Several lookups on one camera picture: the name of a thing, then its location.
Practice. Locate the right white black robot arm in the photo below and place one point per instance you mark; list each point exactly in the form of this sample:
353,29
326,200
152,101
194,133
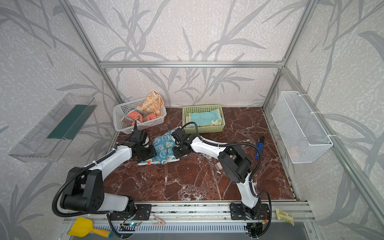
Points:
235,163

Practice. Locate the white plastic laundry basket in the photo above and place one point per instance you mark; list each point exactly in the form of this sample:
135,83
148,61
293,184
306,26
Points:
122,109

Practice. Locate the aluminium front rail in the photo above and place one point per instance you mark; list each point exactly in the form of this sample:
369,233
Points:
220,211

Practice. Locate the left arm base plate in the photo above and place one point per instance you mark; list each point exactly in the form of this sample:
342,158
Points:
139,212

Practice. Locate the red patterned towel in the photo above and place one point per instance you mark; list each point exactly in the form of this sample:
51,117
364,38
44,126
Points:
137,116

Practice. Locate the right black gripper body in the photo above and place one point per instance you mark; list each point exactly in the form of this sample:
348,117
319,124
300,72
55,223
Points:
179,150

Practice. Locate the pink clothespin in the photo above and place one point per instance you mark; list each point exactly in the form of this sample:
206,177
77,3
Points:
158,221

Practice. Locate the green circuit board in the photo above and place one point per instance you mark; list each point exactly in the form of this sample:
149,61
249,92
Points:
131,225

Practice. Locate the yellow plastic scoop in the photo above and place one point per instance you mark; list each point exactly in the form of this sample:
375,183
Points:
83,227

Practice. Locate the yellow and teal towel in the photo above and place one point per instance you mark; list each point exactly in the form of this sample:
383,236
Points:
204,119

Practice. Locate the white wire mesh basket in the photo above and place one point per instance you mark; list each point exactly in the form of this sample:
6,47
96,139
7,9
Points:
302,134

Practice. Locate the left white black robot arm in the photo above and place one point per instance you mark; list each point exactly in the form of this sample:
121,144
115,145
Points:
83,192

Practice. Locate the clear acrylic wall shelf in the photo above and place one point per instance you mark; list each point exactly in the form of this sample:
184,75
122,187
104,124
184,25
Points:
50,138

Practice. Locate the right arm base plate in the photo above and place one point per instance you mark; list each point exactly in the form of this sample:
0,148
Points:
237,211

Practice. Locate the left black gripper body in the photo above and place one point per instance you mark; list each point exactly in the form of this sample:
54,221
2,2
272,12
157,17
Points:
147,152

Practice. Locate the yellow paper tag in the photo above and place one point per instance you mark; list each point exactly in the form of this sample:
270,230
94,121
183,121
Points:
285,216

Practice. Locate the orange patterned towel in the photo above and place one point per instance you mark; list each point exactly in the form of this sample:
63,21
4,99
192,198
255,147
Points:
153,103

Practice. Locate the green plastic basket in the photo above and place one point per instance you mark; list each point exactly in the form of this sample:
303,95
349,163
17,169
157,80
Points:
204,108

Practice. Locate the teal patterned towel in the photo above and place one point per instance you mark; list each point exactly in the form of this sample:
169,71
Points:
164,150

